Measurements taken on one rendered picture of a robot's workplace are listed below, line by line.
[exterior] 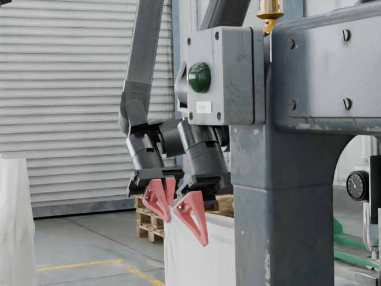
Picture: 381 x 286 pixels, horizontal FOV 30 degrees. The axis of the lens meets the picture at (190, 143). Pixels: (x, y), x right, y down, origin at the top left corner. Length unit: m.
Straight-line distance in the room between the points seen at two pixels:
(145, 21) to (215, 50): 0.87
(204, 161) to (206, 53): 0.43
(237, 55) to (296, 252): 0.20
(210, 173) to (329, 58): 0.50
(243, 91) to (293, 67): 0.05
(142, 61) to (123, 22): 7.23
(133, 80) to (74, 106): 7.00
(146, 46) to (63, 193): 7.00
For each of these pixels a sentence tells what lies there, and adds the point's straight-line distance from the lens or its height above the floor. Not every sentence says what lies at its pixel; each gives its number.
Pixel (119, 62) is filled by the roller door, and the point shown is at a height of 1.80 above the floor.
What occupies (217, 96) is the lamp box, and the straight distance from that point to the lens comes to 0.65.
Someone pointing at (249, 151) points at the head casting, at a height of 1.21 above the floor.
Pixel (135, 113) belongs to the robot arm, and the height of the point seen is 1.25.
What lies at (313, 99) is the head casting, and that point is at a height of 1.26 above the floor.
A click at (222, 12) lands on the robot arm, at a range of 1.12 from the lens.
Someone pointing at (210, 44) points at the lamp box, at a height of 1.32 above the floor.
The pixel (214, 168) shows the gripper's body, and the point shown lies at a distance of 1.08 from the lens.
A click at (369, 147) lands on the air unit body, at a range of 0.88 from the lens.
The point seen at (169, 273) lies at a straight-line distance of 1.33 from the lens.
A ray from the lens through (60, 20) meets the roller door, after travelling 8.45.
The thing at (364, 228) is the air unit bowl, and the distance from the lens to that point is 0.90.
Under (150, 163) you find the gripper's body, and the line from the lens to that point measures 1.35.
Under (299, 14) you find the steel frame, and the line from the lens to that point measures 9.43.
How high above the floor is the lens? 1.26
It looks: 3 degrees down
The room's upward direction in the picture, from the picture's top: 2 degrees counter-clockwise
